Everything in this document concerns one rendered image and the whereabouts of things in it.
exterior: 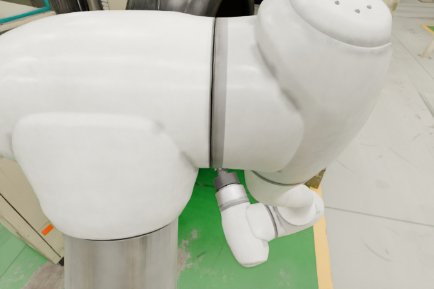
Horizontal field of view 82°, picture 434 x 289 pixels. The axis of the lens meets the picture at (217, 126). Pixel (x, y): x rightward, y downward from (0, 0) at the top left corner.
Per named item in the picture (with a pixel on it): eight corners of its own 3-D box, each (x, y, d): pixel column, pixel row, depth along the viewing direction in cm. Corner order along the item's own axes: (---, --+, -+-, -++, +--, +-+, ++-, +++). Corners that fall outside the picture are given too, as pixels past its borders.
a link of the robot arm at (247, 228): (217, 215, 75) (256, 202, 78) (234, 271, 69) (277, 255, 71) (219, 209, 66) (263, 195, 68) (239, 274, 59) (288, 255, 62)
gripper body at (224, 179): (213, 190, 71) (204, 161, 75) (219, 194, 78) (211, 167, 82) (237, 181, 70) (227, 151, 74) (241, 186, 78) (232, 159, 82)
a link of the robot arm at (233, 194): (223, 213, 76) (217, 194, 79) (251, 202, 75) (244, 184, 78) (216, 211, 68) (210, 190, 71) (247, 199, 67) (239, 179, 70)
